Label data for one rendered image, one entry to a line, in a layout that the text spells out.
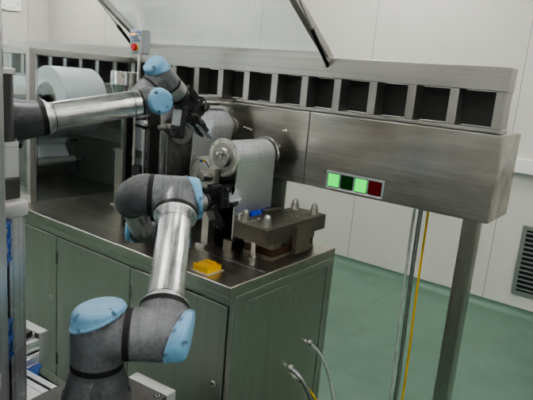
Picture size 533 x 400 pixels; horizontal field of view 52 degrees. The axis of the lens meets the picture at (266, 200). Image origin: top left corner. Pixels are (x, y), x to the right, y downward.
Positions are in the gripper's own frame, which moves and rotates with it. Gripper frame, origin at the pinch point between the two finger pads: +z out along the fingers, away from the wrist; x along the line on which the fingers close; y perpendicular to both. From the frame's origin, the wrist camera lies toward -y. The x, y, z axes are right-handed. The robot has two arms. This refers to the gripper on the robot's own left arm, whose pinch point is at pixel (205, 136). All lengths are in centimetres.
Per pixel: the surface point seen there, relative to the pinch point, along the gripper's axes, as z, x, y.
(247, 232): 27.3, -17.0, -19.8
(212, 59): 17, 41, 50
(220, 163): 13.7, -0.2, -1.8
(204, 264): 15.9, -16.5, -39.6
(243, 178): 22.6, -5.8, -1.4
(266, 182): 36.8, -5.7, 5.9
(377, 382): 173, -32, -29
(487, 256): 274, -36, 105
